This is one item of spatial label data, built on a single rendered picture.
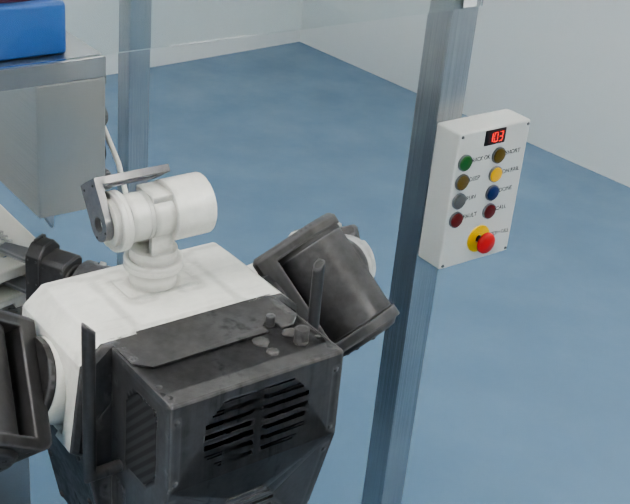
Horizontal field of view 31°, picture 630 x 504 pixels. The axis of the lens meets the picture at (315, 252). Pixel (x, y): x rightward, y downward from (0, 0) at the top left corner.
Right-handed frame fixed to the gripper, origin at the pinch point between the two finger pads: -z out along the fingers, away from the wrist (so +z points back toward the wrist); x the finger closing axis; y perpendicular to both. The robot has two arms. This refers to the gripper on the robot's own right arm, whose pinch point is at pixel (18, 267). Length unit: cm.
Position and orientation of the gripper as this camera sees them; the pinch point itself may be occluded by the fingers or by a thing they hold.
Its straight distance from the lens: 177.0
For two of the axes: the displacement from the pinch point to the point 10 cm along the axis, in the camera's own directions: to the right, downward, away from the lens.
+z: 9.2, 2.7, -2.8
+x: -1.1, 8.6, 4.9
